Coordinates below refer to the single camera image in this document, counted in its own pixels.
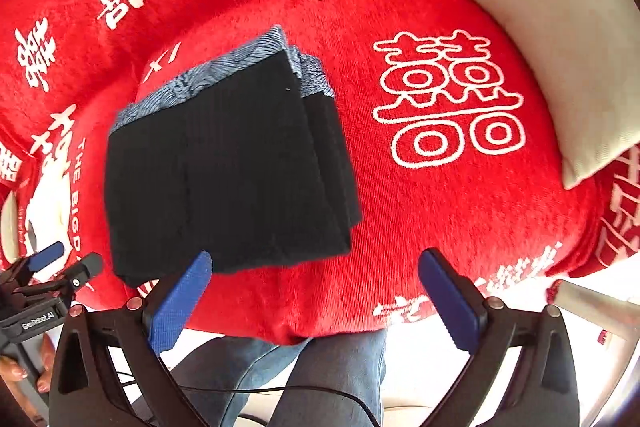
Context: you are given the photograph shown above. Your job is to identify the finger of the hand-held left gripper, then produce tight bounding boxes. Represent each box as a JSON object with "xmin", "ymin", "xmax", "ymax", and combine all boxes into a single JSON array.
[
  {"xmin": 0, "ymin": 241, "xmax": 66, "ymax": 297},
  {"xmin": 14, "ymin": 252, "xmax": 105, "ymax": 304}
]

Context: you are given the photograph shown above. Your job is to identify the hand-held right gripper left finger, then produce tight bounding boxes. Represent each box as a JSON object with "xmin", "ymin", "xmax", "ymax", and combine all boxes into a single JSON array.
[{"xmin": 47, "ymin": 249, "xmax": 214, "ymax": 427}]

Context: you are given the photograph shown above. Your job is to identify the red printed blanket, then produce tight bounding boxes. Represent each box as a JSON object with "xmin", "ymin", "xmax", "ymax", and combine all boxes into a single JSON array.
[{"xmin": 0, "ymin": 0, "xmax": 640, "ymax": 349}]

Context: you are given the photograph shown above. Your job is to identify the person's leg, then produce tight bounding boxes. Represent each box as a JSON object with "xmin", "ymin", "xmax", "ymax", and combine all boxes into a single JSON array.
[
  {"xmin": 170, "ymin": 334, "xmax": 313, "ymax": 427},
  {"xmin": 282, "ymin": 329, "xmax": 389, "ymax": 427}
]

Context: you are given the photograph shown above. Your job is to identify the person's left hand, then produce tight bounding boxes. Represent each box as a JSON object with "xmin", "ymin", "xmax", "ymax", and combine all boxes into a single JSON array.
[{"xmin": 0, "ymin": 337, "xmax": 55, "ymax": 394}]

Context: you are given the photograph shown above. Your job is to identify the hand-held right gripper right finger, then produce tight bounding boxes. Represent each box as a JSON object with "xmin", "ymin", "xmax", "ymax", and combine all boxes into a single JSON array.
[{"xmin": 418, "ymin": 248, "xmax": 584, "ymax": 427}]

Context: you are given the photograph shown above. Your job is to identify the grey pillow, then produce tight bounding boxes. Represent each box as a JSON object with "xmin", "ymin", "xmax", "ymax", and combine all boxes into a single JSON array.
[{"xmin": 448, "ymin": 0, "xmax": 640, "ymax": 191}]

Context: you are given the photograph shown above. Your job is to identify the person's left leg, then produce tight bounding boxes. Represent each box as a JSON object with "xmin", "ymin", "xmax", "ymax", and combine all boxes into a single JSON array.
[{"xmin": 170, "ymin": 334, "xmax": 313, "ymax": 427}]

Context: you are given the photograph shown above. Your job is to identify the black cable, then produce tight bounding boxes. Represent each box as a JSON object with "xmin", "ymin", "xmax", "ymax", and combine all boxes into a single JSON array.
[{"xmin": 107, "ymin": 369, "xmax": 382, "ymax": 427}]

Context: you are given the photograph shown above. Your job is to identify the black pants with blue waistband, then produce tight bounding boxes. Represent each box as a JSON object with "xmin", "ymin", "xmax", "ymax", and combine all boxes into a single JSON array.
[{"xmin": 103, "ymin": 25, "xmax": 364, "ymax": 289}]

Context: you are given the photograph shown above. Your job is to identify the person's right leg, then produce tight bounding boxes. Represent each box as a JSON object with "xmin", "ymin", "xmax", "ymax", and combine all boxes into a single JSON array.
[{"xmin": 282, "ymin": 329, "xmax": 389, "ymax": 427}]

